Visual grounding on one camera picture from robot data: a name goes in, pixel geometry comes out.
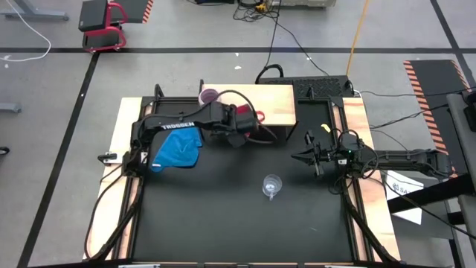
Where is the clear plastic mug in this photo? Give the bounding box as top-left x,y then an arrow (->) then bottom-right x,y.
262,173 -> 283,202

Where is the black beam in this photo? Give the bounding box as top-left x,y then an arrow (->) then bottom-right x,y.
386,173 -> 476,215

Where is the hazard striped black mat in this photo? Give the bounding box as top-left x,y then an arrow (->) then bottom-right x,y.
124,0 -> 155,24
403,59 -> 473,179

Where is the wooden shelf with black legs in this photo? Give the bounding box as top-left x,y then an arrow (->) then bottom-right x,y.
196,78 -> 300,143

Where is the light wood side panel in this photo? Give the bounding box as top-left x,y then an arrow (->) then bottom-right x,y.
83,97 -> 153,261
341,97 -> 402,261

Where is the red plastic mug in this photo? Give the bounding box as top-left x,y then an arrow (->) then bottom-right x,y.
236,104 -> 266,126

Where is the yellow cable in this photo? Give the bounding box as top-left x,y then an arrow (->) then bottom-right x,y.
345,0 -> 371,77

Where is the silver box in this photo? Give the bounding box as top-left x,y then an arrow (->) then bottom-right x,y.
271,0 -> 338,8

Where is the thick black cable loop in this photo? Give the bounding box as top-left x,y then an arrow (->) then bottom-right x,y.
254,63 -> 284,85

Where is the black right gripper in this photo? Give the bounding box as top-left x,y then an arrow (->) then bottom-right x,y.
290,130 -> 353,178

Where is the red and black step stool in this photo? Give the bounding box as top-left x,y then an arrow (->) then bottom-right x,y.
77,0 -> 129,53

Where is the blue cloth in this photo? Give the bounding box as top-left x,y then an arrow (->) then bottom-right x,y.
150,114 -> 205,173

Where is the white cable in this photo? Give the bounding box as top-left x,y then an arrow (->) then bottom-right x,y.
0,0 -> 52,63

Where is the grey table leg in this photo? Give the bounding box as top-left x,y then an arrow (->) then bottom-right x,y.
0,0 -> 70,22

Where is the pink collapsible silicone cup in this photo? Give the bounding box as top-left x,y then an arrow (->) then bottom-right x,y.
198,88 -> 220,107

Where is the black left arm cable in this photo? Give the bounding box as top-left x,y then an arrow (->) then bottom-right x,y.
200,89 -> 278,145

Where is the tangled black cable bundle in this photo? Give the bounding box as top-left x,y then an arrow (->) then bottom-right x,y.
233,0 -> 280,22

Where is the black perforated case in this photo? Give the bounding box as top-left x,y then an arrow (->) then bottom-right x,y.
256,75 -> 354,100

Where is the white paper sign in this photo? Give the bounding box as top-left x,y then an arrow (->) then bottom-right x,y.
385,169 -> 425,226

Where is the black table frame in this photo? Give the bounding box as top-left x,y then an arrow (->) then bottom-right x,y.
124,95 -> 373,266

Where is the black and silver clamp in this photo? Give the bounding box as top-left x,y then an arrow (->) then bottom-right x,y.
97,151 -> 120,166

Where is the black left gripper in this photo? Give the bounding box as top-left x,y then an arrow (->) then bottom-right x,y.
219,103 -> 260,149

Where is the grey metal foot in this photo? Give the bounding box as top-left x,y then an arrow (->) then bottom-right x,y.
0,102 -> 22,114

